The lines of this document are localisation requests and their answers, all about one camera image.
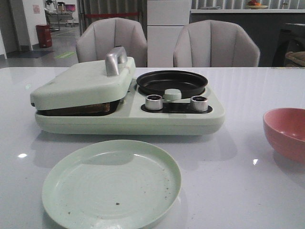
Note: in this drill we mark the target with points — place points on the bread slice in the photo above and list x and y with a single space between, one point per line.
86 109

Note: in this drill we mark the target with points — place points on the green breakfast maker lid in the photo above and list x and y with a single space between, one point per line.
86 83

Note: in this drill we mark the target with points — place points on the pink bowl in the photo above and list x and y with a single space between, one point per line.
284 129

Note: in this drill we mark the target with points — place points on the green breakfast maker base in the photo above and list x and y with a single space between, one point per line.
130 119

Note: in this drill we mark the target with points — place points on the left silver control knob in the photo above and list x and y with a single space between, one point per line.
154 102

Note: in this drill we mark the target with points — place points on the silver control knob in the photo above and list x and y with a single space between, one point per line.
199 103
154 102

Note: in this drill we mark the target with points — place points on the right silver control knob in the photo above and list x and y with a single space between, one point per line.
199 103

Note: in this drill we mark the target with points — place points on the black round frying pan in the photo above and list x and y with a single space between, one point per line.
189 83

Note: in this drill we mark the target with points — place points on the light green plate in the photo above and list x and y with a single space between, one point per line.
117 184

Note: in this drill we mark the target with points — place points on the right grey chair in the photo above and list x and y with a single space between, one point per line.
213 43

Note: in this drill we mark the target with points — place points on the grey chair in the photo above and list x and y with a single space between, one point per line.
213 43
104 35

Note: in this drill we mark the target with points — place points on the left grey chair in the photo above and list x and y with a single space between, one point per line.
104 35

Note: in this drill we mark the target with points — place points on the white refrigerator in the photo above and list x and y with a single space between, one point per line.
165 20

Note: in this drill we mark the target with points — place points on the red trash bin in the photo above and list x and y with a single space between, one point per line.
44 35

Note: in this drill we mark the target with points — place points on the grey counter with white top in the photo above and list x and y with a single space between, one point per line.
263 26

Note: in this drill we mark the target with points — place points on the fruit plate on counter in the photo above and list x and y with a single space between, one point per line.
255 5

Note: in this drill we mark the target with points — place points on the dark washing machine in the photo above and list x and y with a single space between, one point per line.
291 39

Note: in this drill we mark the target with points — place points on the green pan handle knob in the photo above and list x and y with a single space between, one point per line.
172 94

